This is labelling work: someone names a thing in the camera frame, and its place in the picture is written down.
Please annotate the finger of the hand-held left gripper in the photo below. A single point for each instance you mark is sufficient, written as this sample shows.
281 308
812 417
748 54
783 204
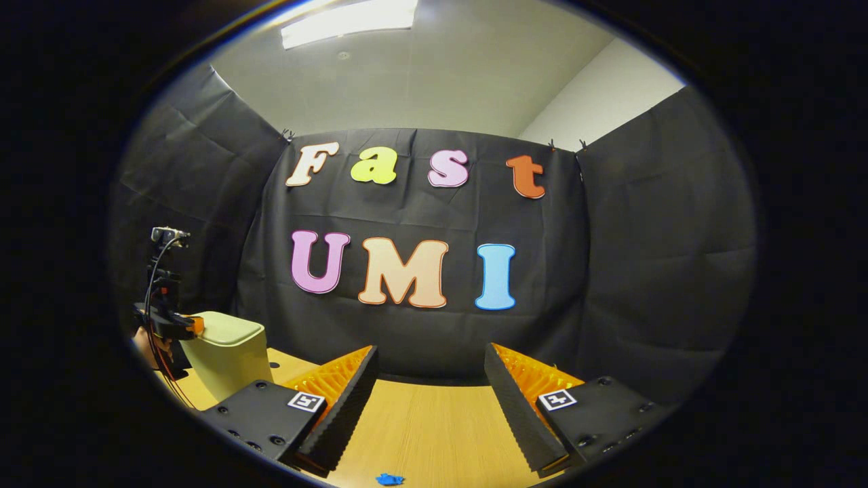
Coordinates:
193 327

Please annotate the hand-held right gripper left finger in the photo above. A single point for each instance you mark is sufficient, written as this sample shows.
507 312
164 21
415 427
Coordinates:
349 413

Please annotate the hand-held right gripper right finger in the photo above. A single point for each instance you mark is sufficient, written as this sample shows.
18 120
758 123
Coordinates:
515 407

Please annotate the green desktop garbage bin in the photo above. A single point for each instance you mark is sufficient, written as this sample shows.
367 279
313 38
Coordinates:
227 352

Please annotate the blue paper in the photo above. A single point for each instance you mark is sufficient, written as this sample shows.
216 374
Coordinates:
390 479

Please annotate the wooden desktop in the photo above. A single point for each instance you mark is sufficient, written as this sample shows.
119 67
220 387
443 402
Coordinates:
434 434

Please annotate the black backdrop cloth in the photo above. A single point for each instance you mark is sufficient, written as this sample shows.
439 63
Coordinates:
413 217

